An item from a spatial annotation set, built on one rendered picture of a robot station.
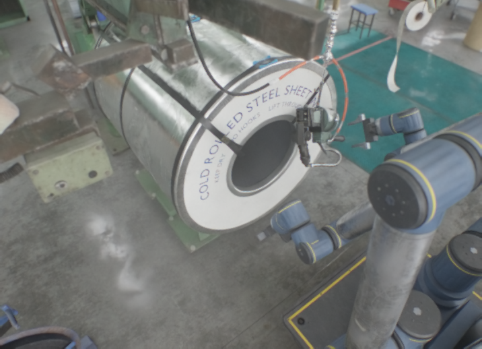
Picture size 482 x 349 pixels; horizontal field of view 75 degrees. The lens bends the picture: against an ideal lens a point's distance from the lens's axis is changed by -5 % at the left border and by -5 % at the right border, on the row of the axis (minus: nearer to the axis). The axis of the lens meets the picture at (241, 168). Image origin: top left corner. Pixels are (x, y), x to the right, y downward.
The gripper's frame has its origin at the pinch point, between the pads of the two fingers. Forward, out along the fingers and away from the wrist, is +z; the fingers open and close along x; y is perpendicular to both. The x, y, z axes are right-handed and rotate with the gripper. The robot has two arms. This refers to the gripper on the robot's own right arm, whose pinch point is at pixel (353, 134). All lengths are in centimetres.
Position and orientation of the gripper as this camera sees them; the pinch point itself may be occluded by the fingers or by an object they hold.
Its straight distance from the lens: 203.6
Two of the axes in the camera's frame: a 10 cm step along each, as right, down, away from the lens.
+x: -1.4, -9.9, 0.9
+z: -6.3, 1.6, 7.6
